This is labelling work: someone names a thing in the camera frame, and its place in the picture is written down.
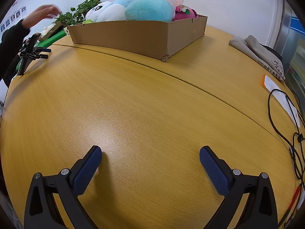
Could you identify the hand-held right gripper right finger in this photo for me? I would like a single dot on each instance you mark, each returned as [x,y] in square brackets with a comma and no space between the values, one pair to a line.
[214,171]

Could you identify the grey printed cloth bag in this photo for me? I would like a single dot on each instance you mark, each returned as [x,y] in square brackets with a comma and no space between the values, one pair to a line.
[257,50]

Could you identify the white paper with orange edge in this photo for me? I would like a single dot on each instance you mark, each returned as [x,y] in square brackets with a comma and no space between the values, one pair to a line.
[278,93]

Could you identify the teal round plush toy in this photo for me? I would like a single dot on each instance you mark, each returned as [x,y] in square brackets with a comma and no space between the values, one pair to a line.
[149,8]

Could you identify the green potted plant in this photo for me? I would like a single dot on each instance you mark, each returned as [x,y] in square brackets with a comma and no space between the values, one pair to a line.
[78,9]

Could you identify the person's left hand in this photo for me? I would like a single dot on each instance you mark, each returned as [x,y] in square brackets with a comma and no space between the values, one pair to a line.
[45,12]

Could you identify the person's left forearm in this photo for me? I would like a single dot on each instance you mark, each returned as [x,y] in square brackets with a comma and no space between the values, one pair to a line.
[12,38]

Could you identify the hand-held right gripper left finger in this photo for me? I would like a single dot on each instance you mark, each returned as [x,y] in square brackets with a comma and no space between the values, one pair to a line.
[87,171]

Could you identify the grey metal door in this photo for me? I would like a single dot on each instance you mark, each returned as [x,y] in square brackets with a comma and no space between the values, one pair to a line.
[289,28]

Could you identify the white plush toy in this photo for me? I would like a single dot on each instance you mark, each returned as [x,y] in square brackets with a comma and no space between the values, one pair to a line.
[104,13]

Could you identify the small cream plush toy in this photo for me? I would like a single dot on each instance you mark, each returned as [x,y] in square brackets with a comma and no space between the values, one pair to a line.
[48,28]

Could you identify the row of wall photos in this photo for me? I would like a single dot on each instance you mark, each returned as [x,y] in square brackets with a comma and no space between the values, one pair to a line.
[14,16]

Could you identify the magenta pink plush toy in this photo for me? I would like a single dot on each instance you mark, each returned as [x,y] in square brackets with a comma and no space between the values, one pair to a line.
[188,14]

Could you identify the brown cardboard piece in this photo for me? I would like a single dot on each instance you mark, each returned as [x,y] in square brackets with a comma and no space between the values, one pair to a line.
[56,28]

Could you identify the green bag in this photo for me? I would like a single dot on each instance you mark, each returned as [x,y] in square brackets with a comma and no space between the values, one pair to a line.
[53,38]

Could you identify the brown cardboard box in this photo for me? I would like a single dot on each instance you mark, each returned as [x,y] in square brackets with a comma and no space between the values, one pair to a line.
[133,35]

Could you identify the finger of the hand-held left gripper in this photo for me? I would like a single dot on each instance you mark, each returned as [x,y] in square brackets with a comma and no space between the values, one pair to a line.
[41,57]
[44,50]

